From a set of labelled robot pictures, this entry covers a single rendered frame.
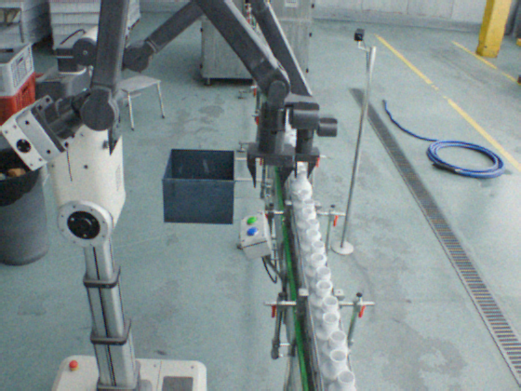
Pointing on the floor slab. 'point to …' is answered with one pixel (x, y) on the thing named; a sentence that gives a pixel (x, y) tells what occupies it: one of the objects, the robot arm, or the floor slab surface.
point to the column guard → (492, 28)
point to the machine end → (299, 21)
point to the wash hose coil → (459, 146)
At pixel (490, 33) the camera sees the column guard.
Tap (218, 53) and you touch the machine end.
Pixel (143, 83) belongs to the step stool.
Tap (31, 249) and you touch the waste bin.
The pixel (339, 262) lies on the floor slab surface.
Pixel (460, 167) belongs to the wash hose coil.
